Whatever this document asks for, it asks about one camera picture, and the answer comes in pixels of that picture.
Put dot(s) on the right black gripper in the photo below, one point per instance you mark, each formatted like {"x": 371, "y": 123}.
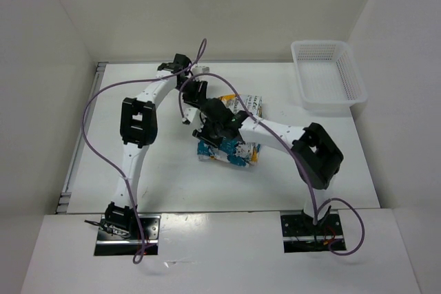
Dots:
{"x": 200, "y": 133}

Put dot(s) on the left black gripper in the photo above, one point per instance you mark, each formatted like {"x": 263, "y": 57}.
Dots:
{"x": 197, "y": 98}

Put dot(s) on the patterned white teal yellow shorts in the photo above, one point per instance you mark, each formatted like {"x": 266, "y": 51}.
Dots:
{"x": 233, "y": 151}

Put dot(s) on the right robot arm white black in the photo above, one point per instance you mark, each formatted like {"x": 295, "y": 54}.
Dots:
{"x": 316, "y": 156}

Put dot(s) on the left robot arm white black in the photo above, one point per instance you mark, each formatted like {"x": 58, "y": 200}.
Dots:
{"x": 139, "y": 129}

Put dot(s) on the white plastic basket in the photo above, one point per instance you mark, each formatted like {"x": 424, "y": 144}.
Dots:
{"x": 328, "y": 76}

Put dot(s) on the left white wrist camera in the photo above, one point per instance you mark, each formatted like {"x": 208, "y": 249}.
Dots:
{"x": 200, "y": 69}

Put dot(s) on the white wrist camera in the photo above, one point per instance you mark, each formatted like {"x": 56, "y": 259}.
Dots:
{"x": 192, "y": 116}
{"x": 200, "y": 69}

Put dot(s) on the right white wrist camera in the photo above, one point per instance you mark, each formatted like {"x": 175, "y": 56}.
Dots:
{"x": 192, "y": 116}

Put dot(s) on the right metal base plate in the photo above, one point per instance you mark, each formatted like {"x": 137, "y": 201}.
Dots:
{"x": 301, "y": 236}

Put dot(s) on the metal base plate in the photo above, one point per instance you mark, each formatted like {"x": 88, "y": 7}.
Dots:
{"x": 301, "y": 236}
{"x": 113, "y": 241}

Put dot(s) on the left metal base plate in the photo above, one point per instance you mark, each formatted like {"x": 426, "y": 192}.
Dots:
{"x": 113, "y": 241}

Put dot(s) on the aluminium rail frame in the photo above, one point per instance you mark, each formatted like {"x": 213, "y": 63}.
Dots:
{"x": 66, "y": 192}

